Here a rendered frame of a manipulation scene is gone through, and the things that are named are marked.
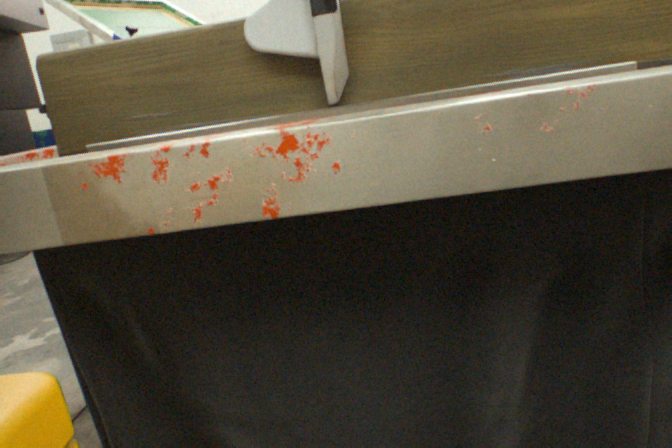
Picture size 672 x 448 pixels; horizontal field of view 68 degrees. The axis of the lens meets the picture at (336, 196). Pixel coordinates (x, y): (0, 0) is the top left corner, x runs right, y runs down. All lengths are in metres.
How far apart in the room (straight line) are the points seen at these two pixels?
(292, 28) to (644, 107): 0.19
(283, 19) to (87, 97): 0.15
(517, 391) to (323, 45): 0.26
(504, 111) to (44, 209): 0.20
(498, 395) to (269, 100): 0.25
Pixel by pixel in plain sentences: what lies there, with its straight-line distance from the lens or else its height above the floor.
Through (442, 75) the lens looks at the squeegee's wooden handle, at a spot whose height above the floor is 1.00.
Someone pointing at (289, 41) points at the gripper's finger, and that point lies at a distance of 0.31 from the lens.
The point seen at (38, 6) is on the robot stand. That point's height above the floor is 1.15.
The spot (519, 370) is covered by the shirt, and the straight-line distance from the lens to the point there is 0.37.
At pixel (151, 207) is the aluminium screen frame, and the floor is 0.96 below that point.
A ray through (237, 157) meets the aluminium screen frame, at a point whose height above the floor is 0.98.
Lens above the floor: 1.00
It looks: 12 degrees down
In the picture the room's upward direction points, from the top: 9 degrees counter-clockwise
